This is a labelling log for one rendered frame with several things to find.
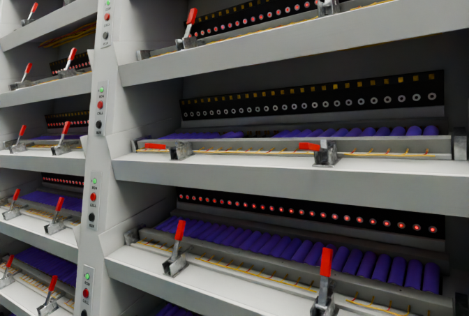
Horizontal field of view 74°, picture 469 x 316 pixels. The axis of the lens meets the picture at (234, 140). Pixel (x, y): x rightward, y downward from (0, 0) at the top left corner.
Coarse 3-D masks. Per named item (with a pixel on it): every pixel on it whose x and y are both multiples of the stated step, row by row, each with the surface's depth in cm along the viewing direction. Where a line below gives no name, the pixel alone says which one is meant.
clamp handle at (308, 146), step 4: (300, 144) 35; (304, 144) 35; (308, 144) 35; (312, 144) 36; (316, 144) 37; (324, 144) 40; (300, 148) 35; (304, 148) 35; (308, 148) 35; (312, 148) 36; (316, 148) 37; (320, 148) 38; (324, 148) 39
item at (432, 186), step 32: (160, 128) 76; (128, 160) 62; (160, 160) 57; (192, 160) 54; (224, 160) 50; (256, 160) 48; (288, 160) 45; (352, 160) 41; (384, 160) 39; (416, 160) 37; (448, 160) 36; (256, 192) 46; (288, 192) 43; (320, 192) 40; (352, 192) 38; (384, 192) 36; (416, 192) 34; (448, 192) 32
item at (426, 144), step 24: (144, 144) 66; (168, 144) 62; (216, 144) 55; (240, 144) 52; (264, 144) 50; (288, 144) 47; (336, 144) 43; (360, 144) 41; (384, 144) 40; (408, 144) 38; (432, 144) 37
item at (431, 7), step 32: (256, 0) 66; (288, 0) 63; (320, 0) 59; (352, 0) 45; (384, 0) 43; (416, 0) 35; (448, 0) 34; (192, 32) 78; (224, 32) 73; (256, 32) 53; (288, 32) 44; (320, 32) 42; (352, 32) 40; (384, 32) 38; (416, 32) 36; (128, 64) 64; (160, 64) 59; (192, 64) 55; (224, 64) 51; (256, 64) 62
